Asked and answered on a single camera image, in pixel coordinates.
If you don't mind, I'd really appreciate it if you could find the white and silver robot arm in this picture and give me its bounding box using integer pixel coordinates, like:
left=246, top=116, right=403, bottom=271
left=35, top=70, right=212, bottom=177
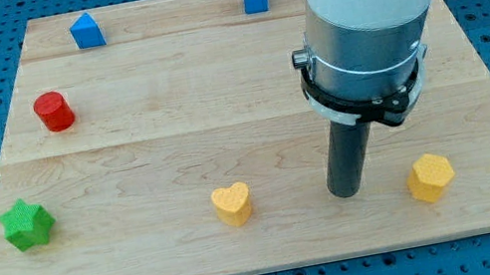
left=292, top=0, right=431, bottom=127

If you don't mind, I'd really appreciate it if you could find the wooden board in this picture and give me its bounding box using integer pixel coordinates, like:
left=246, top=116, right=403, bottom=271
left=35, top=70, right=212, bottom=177
left=0, top=0, right=490, bottom=275

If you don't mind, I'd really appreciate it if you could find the yellow hexagon block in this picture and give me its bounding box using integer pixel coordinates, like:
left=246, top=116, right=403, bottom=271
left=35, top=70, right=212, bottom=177
left=406, top=153, right=455, bottom=203

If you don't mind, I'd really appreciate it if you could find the yellow heart block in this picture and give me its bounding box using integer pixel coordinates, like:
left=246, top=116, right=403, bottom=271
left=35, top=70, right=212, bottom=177
left=211, top=181, right=252, bottom=227

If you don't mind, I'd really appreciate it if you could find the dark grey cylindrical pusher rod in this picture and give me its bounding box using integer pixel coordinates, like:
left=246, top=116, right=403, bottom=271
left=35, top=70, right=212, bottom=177
left=327, top=122, right=370, bottom=198

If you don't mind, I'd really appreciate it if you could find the blue triangle block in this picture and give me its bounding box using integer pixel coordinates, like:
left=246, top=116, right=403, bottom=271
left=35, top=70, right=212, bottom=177
left=69, top=13, right=106, bottom=49

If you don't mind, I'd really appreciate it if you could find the red cylinder block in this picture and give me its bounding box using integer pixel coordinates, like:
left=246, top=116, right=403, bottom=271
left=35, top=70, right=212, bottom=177
left=33, top=91, right=75, bottom=133

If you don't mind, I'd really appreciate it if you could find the green star block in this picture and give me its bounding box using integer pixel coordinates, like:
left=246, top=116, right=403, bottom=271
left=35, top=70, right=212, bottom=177
left=0, top=198, right=56, bottom=252

